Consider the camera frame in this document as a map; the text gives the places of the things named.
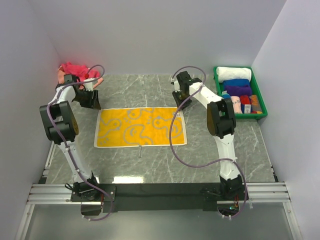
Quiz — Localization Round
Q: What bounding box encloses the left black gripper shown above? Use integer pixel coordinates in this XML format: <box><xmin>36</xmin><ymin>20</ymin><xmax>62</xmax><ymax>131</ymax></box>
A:
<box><xmin>73</xmin><ymin>88</ymin><xmax>102</xmax><ymax>110</ymax></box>

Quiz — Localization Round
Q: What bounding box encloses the yellow grey patterned towel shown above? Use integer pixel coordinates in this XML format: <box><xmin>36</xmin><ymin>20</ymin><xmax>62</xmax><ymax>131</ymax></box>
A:
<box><xmin>94</xmin><ymin>107</ymin><xmax>187</xmax><ymax>149</ymax></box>

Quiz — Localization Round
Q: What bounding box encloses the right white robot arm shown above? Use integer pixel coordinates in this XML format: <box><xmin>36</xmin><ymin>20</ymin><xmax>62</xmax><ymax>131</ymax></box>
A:
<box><xmin>168</xmin><ymin>71</ymin><xmax>246</xmax><ymax>200</ymax></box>

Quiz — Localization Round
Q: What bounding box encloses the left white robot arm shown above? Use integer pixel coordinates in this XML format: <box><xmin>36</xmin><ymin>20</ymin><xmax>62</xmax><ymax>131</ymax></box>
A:
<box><xmin>39</xmin><ymin>74</ymin><xmax>101</xmax><ymax>201</ymax></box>

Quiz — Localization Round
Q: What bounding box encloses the salmon orange towel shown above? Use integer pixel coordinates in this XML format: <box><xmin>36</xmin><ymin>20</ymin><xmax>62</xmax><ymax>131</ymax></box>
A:
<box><xmin>57</xmin><ymin>66</ymin><xmax>104</xmax><ymax>88</ymax></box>

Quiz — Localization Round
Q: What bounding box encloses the pink crumpled towel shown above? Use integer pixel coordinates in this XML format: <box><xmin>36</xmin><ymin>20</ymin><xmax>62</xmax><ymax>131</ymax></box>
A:
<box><xmin>61</xmin><ymin>62</ymin><xmax>101</xmax><ymax>81</ymax></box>

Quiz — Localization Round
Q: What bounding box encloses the light blue rolled towel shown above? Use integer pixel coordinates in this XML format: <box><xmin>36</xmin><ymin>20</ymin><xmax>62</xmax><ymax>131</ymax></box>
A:
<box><xmin>222</xmin><ymin>93</ymin><xmax>232</xmax><ymax>100</ymax></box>

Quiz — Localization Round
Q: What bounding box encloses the pink white rolled towel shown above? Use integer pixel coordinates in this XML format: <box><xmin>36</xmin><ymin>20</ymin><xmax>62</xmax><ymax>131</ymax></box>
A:
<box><xmin>230</xmin><ymin>96</ymin><xmax>243</xmax><ymax>114</ymax></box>

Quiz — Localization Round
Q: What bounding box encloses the purple rolled towel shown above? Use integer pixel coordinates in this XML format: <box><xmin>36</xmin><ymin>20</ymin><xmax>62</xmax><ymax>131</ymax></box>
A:
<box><xmin>224</xmin><ymin>85</ymin><xmax>253</xmax><ymax>97</ymax></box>

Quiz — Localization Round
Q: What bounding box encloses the red rolled towel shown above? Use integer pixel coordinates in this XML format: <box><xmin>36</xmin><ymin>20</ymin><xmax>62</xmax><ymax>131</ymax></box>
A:
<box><xmin>240</xmin><ymin>95</ymin><xmax>252</xmax><ymax>114</ymax></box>

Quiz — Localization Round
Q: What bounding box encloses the orange patterned rolled towel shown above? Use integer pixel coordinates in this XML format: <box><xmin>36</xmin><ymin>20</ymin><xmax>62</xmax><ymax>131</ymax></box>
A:
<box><xmin>249</xmin><ymin>95</ymin><xmax>263</xmax><ymax>114</ymax></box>

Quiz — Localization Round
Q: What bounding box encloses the green plastic bin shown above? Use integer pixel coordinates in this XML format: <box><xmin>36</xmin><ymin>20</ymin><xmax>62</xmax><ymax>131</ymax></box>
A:
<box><xmin>213</xmin><ymin>66</ymin><xmax>268</xmax><ymax>120</ymax></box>

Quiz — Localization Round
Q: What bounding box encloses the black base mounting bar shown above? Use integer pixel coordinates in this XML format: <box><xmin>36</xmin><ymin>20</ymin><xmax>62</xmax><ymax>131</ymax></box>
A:
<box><xmin>70</xmin><ymin>182</ymin><xmax>248</xmax><ymax>213</ymax></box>

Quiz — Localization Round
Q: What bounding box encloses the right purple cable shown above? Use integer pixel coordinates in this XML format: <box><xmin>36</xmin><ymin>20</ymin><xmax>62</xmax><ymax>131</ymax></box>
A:
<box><xmin>168</xmin><ymin>65</ymin><xmax>250</xmax><ymax>220</ymax></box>

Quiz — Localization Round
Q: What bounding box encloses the purple cable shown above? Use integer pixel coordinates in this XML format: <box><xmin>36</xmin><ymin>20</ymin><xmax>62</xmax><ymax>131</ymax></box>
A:
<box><xmin>47</xmin><ymin>64</ymin><xmax>116</xmax><ymax>222</ymax></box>
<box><xmin>168</xmin><ymin>65</ymin><xmax>250</xmax><ymax>220</ymax></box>

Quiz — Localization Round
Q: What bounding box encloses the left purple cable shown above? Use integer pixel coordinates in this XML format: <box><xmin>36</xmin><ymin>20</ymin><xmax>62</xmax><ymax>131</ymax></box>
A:
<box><xmin>47</xmin><ymin>64</ymin><xmax>116</xmax><ymax>222</ymax></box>

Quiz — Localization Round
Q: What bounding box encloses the aluminium rail frame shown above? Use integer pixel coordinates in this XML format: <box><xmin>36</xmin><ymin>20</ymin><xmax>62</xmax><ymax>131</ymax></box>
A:
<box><xmin>14</xmin><ymin>142</ymin><xmax>303</xmax><ymax>240</ymax></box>

